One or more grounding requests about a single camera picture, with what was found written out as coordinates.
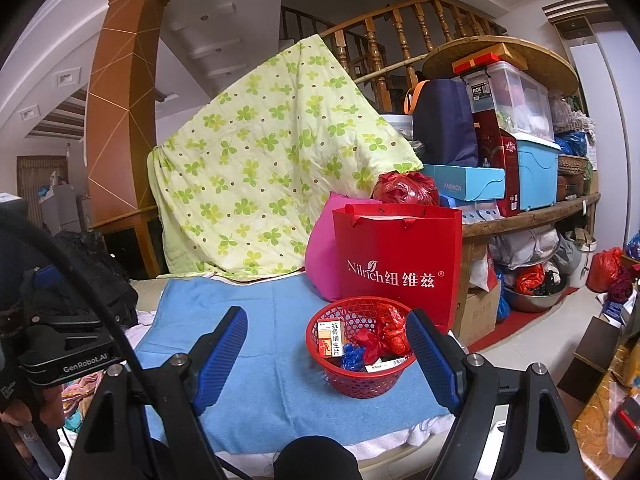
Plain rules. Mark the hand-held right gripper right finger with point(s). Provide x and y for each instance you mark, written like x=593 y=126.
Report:
x=430 y=355

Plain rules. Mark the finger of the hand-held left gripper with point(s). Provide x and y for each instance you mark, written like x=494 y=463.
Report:
x=49 y=276

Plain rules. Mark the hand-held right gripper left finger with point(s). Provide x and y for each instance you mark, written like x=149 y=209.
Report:
x=225 y=350

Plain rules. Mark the long white medicine box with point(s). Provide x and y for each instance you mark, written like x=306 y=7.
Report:
x=390 y=366

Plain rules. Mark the red ribbon bow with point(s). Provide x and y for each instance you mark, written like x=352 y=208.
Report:
x=367 y=347

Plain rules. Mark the red plastic mesh basket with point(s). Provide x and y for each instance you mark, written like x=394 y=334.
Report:
x=362 y=380

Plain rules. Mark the blue white knotted bag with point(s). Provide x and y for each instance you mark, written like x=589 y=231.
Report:
x=354 y=358

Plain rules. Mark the orange white medicine box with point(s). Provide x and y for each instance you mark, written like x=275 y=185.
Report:
x=331 y=338

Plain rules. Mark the person's left hand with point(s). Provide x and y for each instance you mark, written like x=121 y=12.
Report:
x=40 y=407

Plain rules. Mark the pile of colourful clothes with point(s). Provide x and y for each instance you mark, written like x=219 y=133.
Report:
x=80 y=395

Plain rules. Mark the black lace cloth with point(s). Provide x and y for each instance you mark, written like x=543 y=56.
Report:
x=95 y=270

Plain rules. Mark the blue blanket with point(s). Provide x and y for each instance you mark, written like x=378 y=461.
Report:
x=280 y=350

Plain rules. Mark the cardboard box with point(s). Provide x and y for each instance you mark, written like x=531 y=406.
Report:
x=477 y=312

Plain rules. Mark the grey refrigerator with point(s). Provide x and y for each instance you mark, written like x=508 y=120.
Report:
x=60 y=207

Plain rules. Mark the red paper bag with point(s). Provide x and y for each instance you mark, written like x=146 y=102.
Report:
x=400 y=270

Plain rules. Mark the wooden cabinet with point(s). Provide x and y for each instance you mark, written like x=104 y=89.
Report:
x=135 y=245

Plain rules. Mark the beige cushion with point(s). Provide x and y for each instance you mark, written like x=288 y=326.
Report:
x=145 y=294

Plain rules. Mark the metal basin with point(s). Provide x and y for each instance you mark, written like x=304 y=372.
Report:
x=535 y=300

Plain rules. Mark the pink pillow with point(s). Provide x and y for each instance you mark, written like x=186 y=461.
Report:
x=322 y=260

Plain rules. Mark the white stuffed bags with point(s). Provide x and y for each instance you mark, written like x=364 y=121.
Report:
x=525 y=247

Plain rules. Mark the brown low cabinet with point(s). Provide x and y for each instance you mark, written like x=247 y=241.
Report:
x=590 y=360

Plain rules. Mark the wooden shelf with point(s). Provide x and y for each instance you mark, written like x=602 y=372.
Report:
x=530 y=217

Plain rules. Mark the large red plastic bag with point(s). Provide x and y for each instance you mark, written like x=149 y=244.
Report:
x=400 y=187

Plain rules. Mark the light blue shoebox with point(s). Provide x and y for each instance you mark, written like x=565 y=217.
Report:
x=467 y=182

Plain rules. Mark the green clover print quilt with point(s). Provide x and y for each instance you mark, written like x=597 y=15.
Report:
x=260 y=175

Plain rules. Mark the orange wooden pillar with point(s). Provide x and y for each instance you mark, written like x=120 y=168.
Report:
x=122 y=100

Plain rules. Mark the orange red plastic bag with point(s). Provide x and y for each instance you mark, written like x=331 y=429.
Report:
x=602 y=270

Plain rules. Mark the dark red gift box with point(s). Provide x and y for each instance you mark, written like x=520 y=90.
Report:
x=497 y=165

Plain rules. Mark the blue plastic storage bin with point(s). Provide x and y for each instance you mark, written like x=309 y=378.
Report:
x=537 y=170

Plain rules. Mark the wicker basket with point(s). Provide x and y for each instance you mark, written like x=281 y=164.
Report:
x=572 y=165

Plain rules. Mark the clear plastic storage box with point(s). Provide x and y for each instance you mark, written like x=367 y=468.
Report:
x=520 y=100

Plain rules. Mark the flat red box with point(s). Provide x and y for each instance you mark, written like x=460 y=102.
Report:
x=475 y=62

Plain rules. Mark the wooden stair railing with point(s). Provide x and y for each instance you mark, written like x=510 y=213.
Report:
x=400 y=35

